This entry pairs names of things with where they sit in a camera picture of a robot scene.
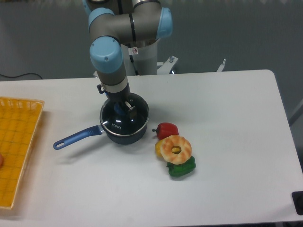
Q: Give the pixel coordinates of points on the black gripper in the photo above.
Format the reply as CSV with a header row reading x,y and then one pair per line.
x,y
121,96

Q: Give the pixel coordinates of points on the glass lid blue knob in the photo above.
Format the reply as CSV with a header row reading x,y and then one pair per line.
x,y
114,119

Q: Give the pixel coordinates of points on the dark blue saucepan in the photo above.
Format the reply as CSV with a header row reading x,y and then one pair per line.
x,y
98,130

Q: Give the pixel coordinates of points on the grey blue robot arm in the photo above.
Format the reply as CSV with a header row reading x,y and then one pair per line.
x,y
124,36

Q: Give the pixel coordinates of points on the red toy bell pepper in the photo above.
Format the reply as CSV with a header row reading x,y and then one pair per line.
x,y
165,129

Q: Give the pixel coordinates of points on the yellow toy bell pepper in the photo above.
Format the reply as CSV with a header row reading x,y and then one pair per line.
x,y
157,148

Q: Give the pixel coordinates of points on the green toy bell pepper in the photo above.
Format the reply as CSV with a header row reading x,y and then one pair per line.
x,y
181,169

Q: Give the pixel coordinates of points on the orange plastic basket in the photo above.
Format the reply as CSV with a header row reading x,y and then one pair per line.
x,y
19,119

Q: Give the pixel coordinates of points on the black table corner fixture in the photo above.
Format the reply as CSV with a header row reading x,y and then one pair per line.
x,y
298,201

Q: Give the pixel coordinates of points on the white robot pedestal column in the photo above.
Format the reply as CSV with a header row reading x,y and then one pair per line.
x,y
141,58

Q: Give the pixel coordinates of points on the white metal base frame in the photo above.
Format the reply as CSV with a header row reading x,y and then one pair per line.
x,y
167,66

